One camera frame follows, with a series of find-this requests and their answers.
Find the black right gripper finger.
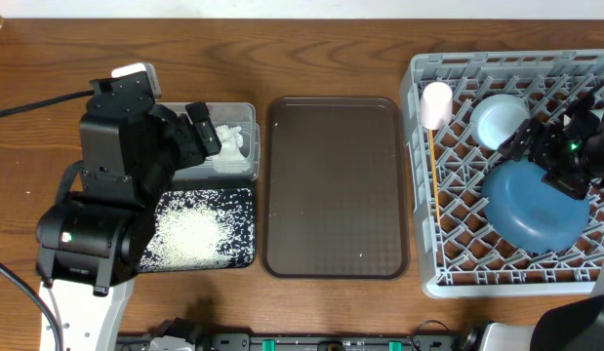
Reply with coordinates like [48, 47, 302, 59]
[564, 93, 597, 122]
[498, 119, 544, 161]

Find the light blue bowl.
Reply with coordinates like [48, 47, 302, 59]
[470, 95, 531, 150]

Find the white napkin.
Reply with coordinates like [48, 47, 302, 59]
[212, 125, 245, 162]

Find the dark blue plate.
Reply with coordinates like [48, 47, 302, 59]
[482, 158, 589, 254]

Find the wooden chopstick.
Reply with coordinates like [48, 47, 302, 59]
[427, 130, 440, 225]

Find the pink cup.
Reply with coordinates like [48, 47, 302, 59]
[420, 81, 453, 131]

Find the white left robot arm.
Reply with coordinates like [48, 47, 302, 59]
[36, 72, 221, 350]

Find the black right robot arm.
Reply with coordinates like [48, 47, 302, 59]
[478, 82, 604, 350]

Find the grey dishwasher rack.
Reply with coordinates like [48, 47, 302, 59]
[399, 49, 604, 298]

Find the clear plastic bin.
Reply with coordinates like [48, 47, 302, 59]
[175, 102, 261, 180]

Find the black rectangular tray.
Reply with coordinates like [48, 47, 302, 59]
[138, 180, 258, 274]

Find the brown serving tray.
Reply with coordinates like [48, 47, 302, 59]
[262, 97, 410, 280]

